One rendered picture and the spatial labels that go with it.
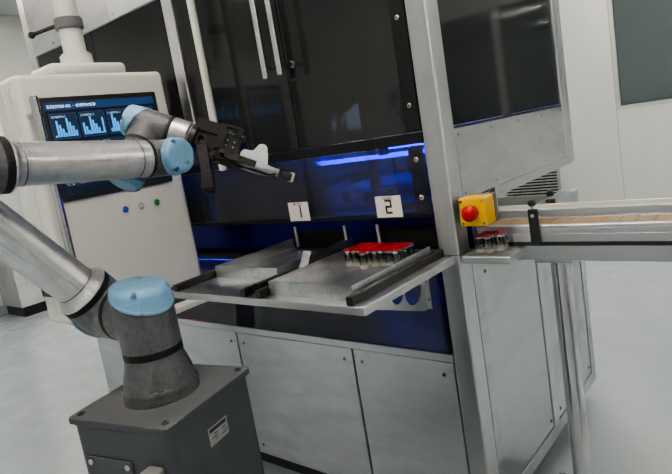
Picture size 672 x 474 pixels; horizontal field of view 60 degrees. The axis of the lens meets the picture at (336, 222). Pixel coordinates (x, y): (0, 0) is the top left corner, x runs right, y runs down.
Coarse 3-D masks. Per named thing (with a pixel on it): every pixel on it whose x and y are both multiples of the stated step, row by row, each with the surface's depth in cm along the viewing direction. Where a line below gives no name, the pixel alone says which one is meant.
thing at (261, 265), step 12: (288, 240) 195; (348, 240) 179; (264, 252) 186; (276, 252) 190; (288, 252) 190; (300, 252) 187; (312, 252) 184; (324, 252) 170; (228, 264) 175; (240, 264) 178; (252, 264) 181; (264, 264) 178; (276, 264) 175; (288, 264) 158; (228, 276) 168; (240, 276) 165; (252, 276) 161; (264, 276) 158
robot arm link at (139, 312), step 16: (112, 288) 111; (128, 288) 111; (144, 288) 110; (160, 288) 111; (112, 304) 109; (128, 304) 108; (144, 304) 108; (160, 304) 110; (112, 320) 111; (128, 320) 108; (144, 320) 109; (160, 320) 110; (176, 320) 114; (112, 336) 114; (128, 336) 109; (144, 336) 109; (160, 336) 110; (176, 336) 113; (128, 352) 110; (144, 352) 109
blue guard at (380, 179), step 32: (320, 160) 171; (352, 160) 163; (384, 160) 157; (192, 192) 213; (224, 192) 201; (256, 192) 191; (288, 192) 182; (320, 192) 174; (352, 192) 166; (384, 192) 159; (416, 192) 152
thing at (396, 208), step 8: (376, 200) 161; (392, 200) 158; (400, 200) 156; (376, 208) 162; (384, 208) 160; (392, 208) 158; (400, 208) 157; (384, 216) 160; (392, 216) 159; (400, 216) 157
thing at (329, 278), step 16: (336, 256) 161; (416, 256) 145; (304, 272) 151; (320, 272) 155; (336, 272) 152; (352, 272) 150; (368, 272) 147; (384, 272) 134; (272, 288) 141; (288, 288) 137; (304, 288) 134; (320, 288) 130; (336, 288) 127; (352, 288) 125
